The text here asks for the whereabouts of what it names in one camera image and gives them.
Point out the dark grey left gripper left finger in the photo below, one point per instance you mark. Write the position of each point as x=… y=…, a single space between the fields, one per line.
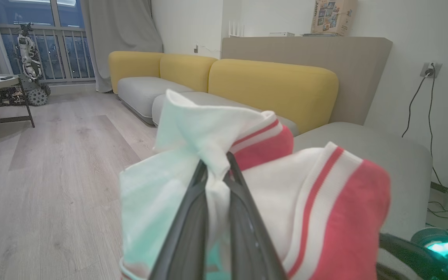
x=187 y=225

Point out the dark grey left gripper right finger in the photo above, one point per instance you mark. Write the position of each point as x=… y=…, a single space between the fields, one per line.
x=247 y=233

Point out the red and white garment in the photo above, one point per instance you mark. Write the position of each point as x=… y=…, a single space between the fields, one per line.
x=325 y=202

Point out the grey sofa seat cushion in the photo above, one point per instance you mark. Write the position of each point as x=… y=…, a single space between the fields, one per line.
x=208 y=99
x=142 y=91

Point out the large yellow sofa backrest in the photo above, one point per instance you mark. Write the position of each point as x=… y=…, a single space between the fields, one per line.
x=274 y=91

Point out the grey fabric sofa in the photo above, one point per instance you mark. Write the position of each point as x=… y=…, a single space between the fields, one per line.
x=387 y=155

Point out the beige upholstered panel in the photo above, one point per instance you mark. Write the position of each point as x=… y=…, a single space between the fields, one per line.
x=325 y=52

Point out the white router with antennas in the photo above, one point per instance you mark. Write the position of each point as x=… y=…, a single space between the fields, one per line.
x=236 y=30

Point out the flat white device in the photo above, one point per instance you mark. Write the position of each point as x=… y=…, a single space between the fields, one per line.
x=282 y=34

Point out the grey curtain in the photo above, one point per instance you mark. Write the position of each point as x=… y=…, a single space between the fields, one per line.
x=119 y=35

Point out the balcony window railing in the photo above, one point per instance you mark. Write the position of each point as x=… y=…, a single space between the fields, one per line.
x=68 y=54

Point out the flat grey book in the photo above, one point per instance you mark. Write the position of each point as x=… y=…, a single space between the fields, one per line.
x=319 y=34

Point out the dark electronics crate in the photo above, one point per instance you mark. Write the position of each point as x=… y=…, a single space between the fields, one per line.
x=8 y=96

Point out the white wheeled robot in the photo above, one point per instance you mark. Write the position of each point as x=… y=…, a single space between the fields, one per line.
x=29 y=62

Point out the printed cardboard box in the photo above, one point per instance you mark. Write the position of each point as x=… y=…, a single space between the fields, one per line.
x=331 y=17

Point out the small dark remote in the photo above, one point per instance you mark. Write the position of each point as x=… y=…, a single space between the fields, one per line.
x=6 y=77

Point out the black power plug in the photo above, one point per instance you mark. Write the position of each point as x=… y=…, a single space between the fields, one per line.
x=429 y=71

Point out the small wall charger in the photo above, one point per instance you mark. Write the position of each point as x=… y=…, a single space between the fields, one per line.
x=196 y=49

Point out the wall power socket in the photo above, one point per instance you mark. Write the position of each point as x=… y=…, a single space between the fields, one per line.
x=438 y=69

